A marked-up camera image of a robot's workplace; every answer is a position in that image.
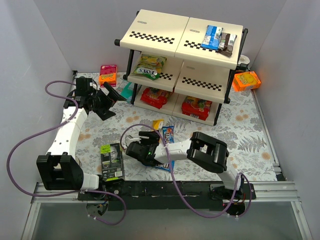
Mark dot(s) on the cream three-tier shelf rack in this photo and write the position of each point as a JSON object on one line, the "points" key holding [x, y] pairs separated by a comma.
{"points": [[190, 69]]}

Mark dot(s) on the blue m&m bag lower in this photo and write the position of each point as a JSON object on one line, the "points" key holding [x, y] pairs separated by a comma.
{"points": [[167, 166]]}

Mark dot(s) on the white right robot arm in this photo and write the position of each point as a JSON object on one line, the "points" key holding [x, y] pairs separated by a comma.
{"points": [[203, 150]]}

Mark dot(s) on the red gummy candy bag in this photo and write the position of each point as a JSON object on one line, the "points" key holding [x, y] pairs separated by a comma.
{"points": [[196, 107]]}

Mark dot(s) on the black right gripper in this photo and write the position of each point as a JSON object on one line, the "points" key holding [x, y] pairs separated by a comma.
{"points": [[135, 150]]}

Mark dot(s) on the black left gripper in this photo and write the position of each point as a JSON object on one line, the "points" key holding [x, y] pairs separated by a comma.
{"points": [[105, 101]]}

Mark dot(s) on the teal tissue packet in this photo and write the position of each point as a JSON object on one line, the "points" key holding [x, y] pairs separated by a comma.
{"points": [[126, 89]]}

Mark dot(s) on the black green product box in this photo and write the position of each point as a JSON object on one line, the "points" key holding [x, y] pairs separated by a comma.
{"points": [[112, 164]]}

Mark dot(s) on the blue m&m bag upper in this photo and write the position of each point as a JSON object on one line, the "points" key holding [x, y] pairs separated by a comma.
{"points": [[168, 134]]}

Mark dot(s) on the blue m&m bag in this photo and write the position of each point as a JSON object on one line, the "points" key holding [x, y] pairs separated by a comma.
{"points": [[167, 166], [168, 134]]}

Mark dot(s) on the green Fox's candy bag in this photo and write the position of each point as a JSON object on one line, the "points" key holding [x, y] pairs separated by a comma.
{"points": [[150, 66]]}

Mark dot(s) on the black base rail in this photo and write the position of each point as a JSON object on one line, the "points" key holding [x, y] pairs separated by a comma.
{"points": [[163, 195]]}

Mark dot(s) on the orange candy box right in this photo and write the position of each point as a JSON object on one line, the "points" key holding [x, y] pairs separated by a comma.
{"points": [[246, 81]]}

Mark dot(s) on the brown chocolate bar on shelf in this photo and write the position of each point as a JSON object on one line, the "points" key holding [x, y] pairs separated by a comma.
{"points": [[226, 44]]}

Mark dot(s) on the pink orange candy box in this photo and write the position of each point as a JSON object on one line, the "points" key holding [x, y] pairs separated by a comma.
{"points": [[108, 74]]}

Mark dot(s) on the blue snack bag on shelf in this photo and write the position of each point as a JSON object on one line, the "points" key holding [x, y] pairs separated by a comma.
{"points": [[212, 37]]}

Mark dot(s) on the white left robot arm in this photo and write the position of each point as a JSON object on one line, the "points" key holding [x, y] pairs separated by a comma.
{"points": [[59, 168]]}

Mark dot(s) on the yellow candy wrapper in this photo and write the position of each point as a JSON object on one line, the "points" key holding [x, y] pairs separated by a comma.
{"points": [[158, 124]]}

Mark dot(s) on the paper cup behind shelf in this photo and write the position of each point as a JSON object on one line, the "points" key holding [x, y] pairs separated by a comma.
{"points": [[243, 63]]}

